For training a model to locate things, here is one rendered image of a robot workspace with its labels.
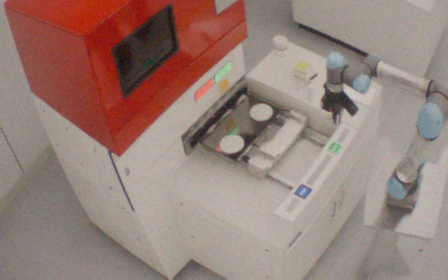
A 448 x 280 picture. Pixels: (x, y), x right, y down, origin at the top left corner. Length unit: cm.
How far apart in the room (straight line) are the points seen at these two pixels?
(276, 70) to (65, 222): 175
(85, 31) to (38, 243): 212
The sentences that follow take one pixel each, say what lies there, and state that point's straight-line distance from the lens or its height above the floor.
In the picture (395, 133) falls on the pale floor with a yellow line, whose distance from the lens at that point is 365.
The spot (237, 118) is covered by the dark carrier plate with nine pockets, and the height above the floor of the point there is 90.
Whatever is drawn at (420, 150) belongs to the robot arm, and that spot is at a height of 132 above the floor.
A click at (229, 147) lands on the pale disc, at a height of 90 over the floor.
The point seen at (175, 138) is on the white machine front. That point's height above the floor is 99.
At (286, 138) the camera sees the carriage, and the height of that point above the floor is 88.
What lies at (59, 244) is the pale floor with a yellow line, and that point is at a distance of 335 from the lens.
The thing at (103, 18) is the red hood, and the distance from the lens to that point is 161.
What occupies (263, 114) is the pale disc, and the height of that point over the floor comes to 90.
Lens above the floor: 265
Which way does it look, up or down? 47 degrees down
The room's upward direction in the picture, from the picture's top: 8 degrees counter-clockwise
